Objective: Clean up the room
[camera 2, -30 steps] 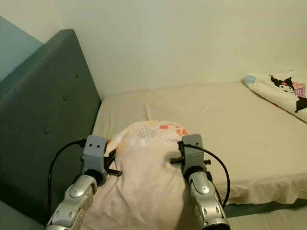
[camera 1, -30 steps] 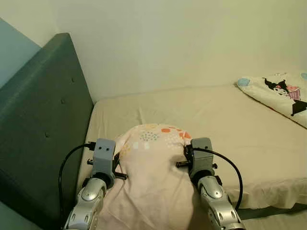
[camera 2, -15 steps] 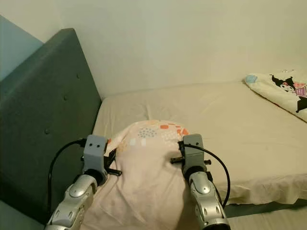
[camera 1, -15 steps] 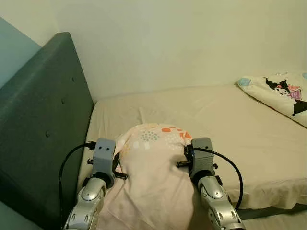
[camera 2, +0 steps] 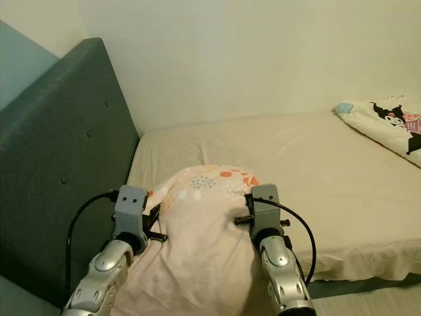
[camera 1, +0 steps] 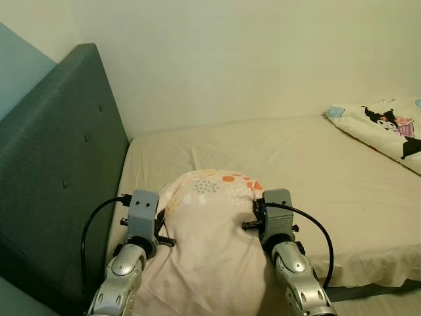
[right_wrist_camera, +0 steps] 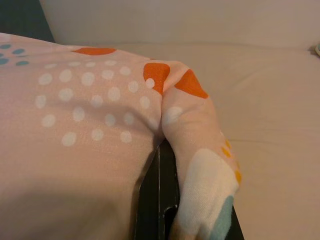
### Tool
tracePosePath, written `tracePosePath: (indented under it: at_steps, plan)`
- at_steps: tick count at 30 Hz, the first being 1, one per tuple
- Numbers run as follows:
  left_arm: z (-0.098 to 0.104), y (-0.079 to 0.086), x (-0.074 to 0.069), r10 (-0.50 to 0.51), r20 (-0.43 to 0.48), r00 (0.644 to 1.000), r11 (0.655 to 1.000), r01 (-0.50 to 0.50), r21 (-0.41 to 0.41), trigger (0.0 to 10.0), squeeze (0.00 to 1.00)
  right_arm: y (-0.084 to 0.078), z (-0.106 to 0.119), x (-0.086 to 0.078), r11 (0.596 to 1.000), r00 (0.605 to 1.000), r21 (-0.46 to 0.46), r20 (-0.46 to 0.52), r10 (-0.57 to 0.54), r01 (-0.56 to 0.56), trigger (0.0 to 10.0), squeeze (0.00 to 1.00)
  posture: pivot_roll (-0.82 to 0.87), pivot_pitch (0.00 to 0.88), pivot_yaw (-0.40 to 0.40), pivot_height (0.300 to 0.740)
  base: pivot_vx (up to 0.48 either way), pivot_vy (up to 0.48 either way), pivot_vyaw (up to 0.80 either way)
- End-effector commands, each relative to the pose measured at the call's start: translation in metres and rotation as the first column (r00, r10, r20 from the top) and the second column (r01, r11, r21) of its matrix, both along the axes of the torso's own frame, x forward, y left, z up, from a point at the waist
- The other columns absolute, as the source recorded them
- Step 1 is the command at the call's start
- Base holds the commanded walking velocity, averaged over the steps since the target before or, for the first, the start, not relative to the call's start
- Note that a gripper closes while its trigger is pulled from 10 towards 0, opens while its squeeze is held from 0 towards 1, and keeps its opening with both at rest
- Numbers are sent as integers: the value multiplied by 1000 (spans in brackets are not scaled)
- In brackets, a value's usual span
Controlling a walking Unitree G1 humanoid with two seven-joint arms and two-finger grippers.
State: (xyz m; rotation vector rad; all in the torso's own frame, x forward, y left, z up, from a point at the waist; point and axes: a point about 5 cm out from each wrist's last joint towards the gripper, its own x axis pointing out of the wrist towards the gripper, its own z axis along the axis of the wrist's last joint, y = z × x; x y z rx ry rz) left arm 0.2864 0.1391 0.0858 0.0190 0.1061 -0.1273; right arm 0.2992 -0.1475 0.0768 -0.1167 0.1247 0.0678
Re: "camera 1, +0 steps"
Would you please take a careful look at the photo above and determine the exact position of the cream cartoon print quilt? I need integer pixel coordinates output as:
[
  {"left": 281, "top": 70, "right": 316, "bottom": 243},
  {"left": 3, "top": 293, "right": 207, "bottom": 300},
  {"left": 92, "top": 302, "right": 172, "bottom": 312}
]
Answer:
[{"left": 326, "top": 99, "right": 421, "bottom": 175}]

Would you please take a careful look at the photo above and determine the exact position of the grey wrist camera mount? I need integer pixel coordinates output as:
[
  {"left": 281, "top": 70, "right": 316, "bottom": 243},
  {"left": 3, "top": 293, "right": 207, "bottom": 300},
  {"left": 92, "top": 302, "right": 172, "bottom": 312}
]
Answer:
[
  {"left": 126, "top": 190, "right": 160, "bottom": 241},
  {"left": 261, "top": 189, "right": 295, "bottom": 238}
]

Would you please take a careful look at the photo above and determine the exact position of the dark teal bed frame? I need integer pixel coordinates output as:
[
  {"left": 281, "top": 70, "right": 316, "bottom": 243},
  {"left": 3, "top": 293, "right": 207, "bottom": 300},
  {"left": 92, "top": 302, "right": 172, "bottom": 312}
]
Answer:
[{"left": 322, "top": 280, "right": 421, "bottom": 305}]

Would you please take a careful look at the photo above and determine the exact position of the dark teal padded headboard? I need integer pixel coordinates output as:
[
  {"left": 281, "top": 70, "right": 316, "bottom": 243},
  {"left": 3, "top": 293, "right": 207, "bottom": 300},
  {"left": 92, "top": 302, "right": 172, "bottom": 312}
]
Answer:
[{"left": 0, "top": 43, "right": 130, "bottom": 313}]

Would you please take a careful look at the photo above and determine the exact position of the pink pillow with orange dots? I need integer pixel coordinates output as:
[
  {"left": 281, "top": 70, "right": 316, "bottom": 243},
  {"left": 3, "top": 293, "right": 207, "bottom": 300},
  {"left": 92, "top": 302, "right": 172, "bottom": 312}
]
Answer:
[{"left": 132, "top": 169, "right": 290, "bottom": 316}]

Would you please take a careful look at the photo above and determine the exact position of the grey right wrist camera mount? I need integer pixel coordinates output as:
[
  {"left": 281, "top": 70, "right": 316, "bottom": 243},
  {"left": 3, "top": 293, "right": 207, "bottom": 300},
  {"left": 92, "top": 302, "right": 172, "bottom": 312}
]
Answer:
[{"left": 261, "top": 189, "right": 295, "bottom": 238}]

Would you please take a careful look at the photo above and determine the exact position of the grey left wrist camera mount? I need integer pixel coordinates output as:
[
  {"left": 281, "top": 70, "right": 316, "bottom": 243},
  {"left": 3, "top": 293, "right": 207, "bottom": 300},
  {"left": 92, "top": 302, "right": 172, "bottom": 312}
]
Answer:
[{"left": 126, "top": 190, "right": 160, "bottom": 241}]

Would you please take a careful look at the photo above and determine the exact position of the mattress with beige sheet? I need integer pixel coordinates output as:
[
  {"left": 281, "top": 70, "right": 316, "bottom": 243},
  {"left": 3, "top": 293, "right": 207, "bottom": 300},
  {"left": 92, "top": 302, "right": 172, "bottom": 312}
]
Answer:
[{"left": 105, "top": 115, "right": 421, "bottom": 290}]

